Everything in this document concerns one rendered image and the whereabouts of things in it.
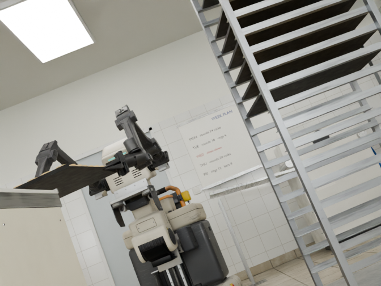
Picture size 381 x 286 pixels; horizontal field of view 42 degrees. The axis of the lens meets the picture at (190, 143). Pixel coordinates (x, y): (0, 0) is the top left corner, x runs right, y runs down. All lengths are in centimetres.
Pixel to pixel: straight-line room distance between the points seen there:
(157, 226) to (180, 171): 299
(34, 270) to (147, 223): 160
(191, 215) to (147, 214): 32
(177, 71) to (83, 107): 126
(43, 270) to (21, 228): 13
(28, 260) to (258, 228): 462
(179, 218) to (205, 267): 34
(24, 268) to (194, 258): 190
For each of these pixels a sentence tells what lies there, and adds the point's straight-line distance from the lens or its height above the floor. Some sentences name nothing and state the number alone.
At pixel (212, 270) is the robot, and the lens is 318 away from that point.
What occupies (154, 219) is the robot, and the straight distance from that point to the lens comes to 298.
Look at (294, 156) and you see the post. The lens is 205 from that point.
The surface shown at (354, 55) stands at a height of 105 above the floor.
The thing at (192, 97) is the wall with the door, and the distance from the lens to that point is 611.
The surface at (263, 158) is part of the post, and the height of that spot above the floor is 82.
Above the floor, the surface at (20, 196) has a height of 88.
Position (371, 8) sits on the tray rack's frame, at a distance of 240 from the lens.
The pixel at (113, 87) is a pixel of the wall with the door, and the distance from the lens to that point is 627.
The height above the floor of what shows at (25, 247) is 72.
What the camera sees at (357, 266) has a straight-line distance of 211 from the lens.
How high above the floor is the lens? 55
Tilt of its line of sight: 11 degrees up
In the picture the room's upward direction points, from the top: 22 degrees counter-clockwise
